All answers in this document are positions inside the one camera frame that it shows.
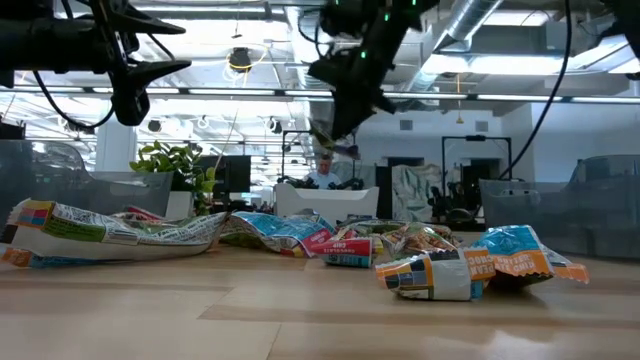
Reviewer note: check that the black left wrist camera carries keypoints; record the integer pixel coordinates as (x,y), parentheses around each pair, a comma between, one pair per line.
(130,107)

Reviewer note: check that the white plastic basket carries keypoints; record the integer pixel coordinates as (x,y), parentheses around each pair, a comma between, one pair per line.
(325,202)

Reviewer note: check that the crumpled grey cover sheet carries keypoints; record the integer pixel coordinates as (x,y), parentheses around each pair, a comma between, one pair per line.
(415,192)

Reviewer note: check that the black station frame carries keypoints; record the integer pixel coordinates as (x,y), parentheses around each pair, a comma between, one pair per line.
(509,155)
(283,155)

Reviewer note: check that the black ceiling spotlight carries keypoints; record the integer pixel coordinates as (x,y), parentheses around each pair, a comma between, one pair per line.
(240,59)

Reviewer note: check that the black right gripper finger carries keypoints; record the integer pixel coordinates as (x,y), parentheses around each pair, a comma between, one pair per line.
(350,117)

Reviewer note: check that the black computer monitor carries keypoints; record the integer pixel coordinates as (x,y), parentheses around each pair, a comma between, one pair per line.
(235,175)

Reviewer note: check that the blue orange granola bar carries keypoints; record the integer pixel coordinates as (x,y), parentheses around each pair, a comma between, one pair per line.
(435,277)
(515,250)

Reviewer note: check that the dark green granola bar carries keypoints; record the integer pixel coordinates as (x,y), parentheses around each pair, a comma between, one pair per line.
(332,145)

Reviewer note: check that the long ceiling light strip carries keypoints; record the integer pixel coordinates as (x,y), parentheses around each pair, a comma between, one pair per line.
(235,92)

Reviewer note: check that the white room column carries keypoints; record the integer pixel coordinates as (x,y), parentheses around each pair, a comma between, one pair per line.
(115,150)

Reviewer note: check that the person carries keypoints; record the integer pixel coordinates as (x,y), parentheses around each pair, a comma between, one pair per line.
(324,177)

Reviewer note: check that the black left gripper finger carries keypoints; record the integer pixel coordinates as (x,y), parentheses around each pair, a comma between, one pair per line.
(145,26)
(160,70)

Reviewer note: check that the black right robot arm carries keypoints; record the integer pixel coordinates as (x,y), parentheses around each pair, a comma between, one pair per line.
(360,20)

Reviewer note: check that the potted green plant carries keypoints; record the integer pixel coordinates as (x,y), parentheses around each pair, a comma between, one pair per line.
(170,160)

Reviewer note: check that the green white granola bar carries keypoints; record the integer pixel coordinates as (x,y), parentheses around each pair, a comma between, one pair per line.
(125,235)

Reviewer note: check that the translucent grey plastic bin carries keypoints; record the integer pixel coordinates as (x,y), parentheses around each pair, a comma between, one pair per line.
(590,215)
(100,190)

